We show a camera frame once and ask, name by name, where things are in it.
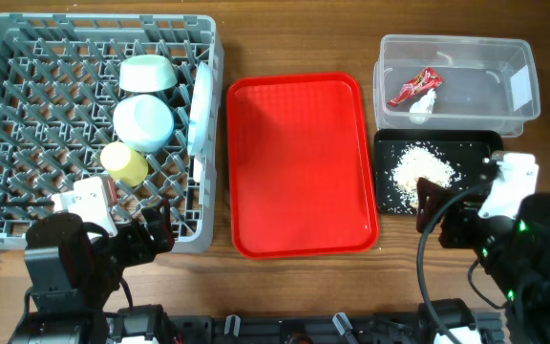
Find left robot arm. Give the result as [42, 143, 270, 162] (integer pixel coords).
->
[10, 200, 183, 344]

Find black waste tray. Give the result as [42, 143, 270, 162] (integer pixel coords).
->
[373, 129, 503, 214]

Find red snack wrapper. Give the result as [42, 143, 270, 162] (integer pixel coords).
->
[388, 67, 444, 107]

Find grey dishwasher rack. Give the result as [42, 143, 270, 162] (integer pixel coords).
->
[0, 13, 224, 253]

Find light blue plate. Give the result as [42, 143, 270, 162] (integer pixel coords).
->
[187, 62, 214, 156]

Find white plastic fork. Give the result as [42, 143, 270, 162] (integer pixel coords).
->
[193, 154, 206, 183]

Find white tissue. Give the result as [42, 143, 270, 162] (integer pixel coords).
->
[409, 89, 436, 124]

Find clear plastic bin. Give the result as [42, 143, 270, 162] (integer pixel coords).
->
[373, 34, 541, 138]

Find red plastic tray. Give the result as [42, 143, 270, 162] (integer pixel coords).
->
[226, 72, 380, 260]

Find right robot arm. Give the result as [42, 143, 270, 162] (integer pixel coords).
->
[416, 179, 550, 343]

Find yellow plastic cup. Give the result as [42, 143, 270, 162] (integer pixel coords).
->
[99, 141, 149, 186]

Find rice and peanut scraps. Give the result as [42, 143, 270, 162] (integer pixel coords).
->
[378, 141, 465, 214]

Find green bowl with leftovers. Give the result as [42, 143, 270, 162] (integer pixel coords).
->
[119, 54, 178, 93]

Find light blue bowl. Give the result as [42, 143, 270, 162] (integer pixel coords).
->
[113, 95, 174, 153]

